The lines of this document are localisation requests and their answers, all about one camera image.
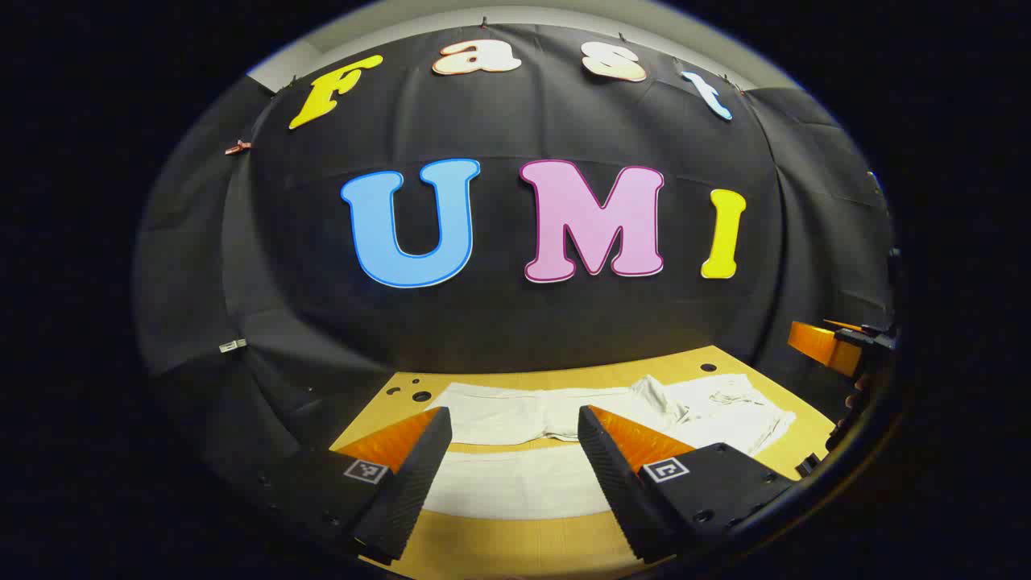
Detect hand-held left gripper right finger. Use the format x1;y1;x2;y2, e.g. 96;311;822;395
578;405;798;563

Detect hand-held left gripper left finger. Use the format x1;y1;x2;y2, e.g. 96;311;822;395
254;407;453;565

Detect white jeans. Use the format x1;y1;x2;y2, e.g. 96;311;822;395
420;373;798;520

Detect black backdrop cloth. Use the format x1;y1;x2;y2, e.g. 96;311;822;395
133;23;899;516

